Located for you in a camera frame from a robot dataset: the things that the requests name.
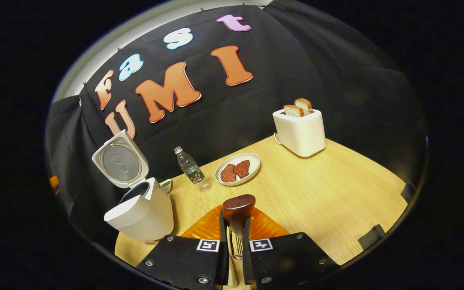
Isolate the white oval plate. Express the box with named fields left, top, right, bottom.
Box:
left=215, top=153, right=261, bottom=186

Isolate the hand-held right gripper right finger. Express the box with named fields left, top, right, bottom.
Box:
left=242, top=205, right=341, bottom=290

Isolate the brown wooden spoon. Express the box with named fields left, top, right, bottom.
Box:
left=222, top=194, right=257, bottom=239

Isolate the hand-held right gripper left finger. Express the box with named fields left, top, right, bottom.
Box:
left=135, top=205, right=230, bottom=290

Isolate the clear plastic water bottle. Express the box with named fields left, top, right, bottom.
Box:
left=174, top=146, right=212, bottom=192

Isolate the toast slice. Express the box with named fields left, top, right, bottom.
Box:
left=294, top=98, right=314, bottom=114
left=283, top=105, right=305, bottom=118

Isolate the white rice cooker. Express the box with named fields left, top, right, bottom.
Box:
left=92, top=129, right=175, bottom=242

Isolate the black backdrop cloth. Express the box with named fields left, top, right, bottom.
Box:
left=46, top=0, right=428, bottom=242

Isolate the white toaster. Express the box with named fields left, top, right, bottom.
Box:
left=273, top=109, right=326, bottom=157

